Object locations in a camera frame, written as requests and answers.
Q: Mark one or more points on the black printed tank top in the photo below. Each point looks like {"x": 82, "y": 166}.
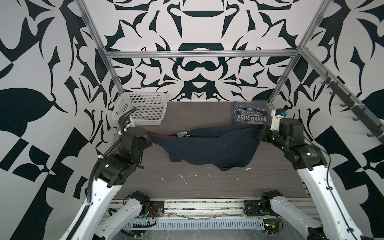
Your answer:
{"x": 224, "y": 147}

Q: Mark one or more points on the white plastic laundry basket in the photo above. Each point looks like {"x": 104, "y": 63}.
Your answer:
{"x": 151, "y": 107}

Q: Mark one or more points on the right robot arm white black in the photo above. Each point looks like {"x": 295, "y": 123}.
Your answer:
{"x": 310, "y": 163}

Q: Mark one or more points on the white slotted cable duct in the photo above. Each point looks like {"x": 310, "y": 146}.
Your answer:
{"x": 202, "y": 224}

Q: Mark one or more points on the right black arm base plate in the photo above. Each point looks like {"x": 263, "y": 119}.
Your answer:
{"x": 255, "y": 208}

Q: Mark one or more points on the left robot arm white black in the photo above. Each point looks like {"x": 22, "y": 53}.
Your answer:
{"x": 109, "y": 174}

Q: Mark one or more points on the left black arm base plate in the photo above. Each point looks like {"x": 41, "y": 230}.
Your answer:
{"x": 156, "y": 209}

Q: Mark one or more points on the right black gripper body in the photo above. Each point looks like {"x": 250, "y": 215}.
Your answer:
{"x": 274, "y": 137}

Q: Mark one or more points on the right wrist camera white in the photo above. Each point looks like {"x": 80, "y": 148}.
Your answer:
{"x": 277, "y": 115}

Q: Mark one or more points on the black wall hook rack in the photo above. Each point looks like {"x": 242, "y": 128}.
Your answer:
{"x": 361, "y": 111}

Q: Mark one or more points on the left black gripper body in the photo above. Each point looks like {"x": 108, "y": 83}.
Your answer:
{"x": 145, "y": 140}

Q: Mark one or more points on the blue grey tank top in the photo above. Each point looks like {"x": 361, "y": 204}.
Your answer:
{"x": 251, "y": 113}

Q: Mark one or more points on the small electronics board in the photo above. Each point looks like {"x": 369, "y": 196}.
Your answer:
{"x": 272, "y": 226}

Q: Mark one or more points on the aluminium frame crossbar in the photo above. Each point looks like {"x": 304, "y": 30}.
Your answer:
{"x": 200, "y": 54}

